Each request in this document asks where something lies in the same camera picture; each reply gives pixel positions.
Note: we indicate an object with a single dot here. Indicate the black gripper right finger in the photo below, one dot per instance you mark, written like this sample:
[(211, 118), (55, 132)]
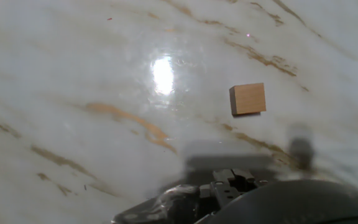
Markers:
[(228, 186)]

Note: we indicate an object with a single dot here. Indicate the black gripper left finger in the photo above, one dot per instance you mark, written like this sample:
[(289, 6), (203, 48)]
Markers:
[(169, 205)]

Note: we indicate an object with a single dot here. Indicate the small wooden cube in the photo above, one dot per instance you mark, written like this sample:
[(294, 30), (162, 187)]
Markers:
[(249, 99)]

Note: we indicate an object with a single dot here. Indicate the marble pattern sheet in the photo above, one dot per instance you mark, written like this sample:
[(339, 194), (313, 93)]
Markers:
[(104, 93)]

